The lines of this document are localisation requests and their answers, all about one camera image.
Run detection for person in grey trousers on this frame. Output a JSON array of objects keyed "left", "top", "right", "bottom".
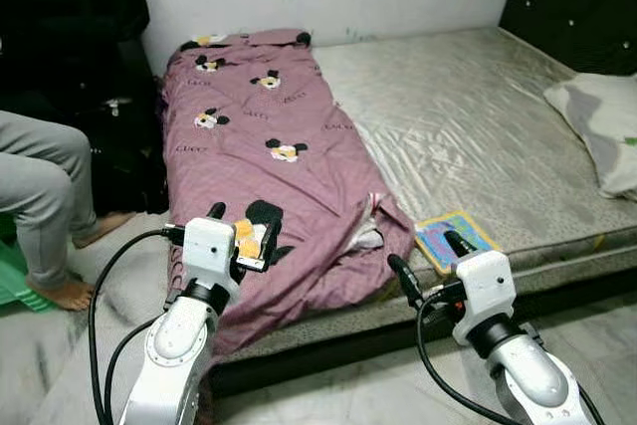
[{"left": 0, "top": 108, "right": 137, "bottom": 313}]

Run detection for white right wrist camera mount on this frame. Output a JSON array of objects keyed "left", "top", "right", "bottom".
[{"left": 452, "top": 249, "right": 518, "bottom": 345}]

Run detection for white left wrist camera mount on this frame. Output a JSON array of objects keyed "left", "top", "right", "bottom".
[{"left": 181, "top": 216, "right": 246, "bottom": 293}]

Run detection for black tufted headboard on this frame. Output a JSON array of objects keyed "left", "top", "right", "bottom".
[{"left": 498, "top": 0, "right": 637, "bottom": 77}]

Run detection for purple cartoon print blanket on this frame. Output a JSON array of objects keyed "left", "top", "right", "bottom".
[{"left": 161, "top": 29, "right": 419, "bottom": 358}]

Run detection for white pillow green print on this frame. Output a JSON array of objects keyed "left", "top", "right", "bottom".
[{"left": 542, "top": 72, "right": 637, "bottom": 201}]

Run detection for yellow bordered blue book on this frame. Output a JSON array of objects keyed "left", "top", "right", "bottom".
[{"left": 413, "top": 209, "right": 505, "bottom": 276}]

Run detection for grey patterned mattress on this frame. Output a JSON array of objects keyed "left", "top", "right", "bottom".
[{"left": 169, "top": 27, "right": 637, "bottom": 364}]

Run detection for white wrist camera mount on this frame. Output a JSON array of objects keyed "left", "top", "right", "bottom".
[
  {"left": 181, "top": 216, "right": 246, "bottom": 293},
  {"left": 452, "top": 249, "right": 518, "bottom": 345}
]

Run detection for green plastic stool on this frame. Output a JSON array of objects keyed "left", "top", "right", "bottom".
[{"left": 0, "top": 214, "right": 53, "bottom": 313}]

